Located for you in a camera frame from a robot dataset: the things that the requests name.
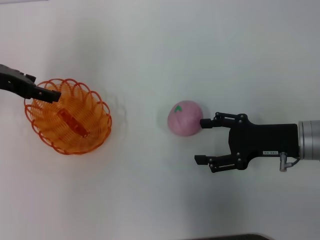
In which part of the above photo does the pink toy peach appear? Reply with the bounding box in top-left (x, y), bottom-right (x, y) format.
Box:
top-left (166, 99), bottom-right (204, 137)

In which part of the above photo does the silver plug with thin cable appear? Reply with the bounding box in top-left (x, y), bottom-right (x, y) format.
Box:
top-left (279, 151), bottom-right (301, 173)

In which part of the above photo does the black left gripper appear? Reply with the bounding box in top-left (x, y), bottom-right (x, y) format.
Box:
top-left (0, 64), bottom-right (62, 104)

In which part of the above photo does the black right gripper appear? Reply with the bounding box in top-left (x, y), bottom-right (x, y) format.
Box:
top-left (194, 111), bottom-right (300, 174)

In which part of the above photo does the orange woven plastic basket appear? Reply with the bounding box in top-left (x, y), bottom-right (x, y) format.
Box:
top-left (23, 78), bottom-right (113, 156)

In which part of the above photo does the dark robot torso cover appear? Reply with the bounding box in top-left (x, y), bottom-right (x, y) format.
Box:
top-left (189, 233), bottom-right (273, 240)

